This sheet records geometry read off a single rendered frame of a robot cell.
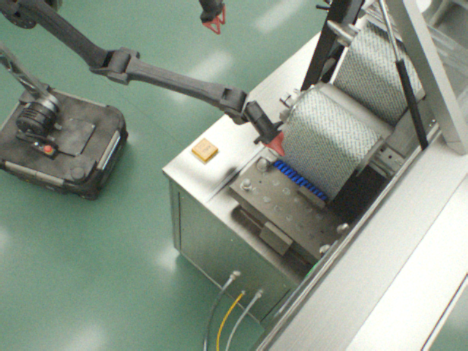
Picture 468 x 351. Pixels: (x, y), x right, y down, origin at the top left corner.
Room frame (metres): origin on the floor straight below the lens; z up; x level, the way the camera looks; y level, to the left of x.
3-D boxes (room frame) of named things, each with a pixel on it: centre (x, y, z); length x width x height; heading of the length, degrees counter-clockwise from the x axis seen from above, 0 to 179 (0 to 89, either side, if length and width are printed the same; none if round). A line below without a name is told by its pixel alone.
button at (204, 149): (0.83, 0.12, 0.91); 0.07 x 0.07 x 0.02; 59
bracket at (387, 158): (0.69, -0.42, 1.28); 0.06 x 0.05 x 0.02; 59
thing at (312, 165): (0.73, -0.23, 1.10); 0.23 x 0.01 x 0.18; 59
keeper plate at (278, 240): (0.52, -0.17, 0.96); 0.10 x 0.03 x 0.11; 59
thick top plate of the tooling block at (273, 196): (0.61, -0.21, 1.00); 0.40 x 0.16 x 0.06; 59
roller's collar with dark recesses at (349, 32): (1.07, -0.27, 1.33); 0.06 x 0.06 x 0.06; 59
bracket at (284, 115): (0.89, -0.14, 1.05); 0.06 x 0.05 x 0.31; 59
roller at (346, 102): (0.88, -0.33, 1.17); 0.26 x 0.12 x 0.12; 59
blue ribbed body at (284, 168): (0.71, -0.22, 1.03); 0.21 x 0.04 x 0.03; 59
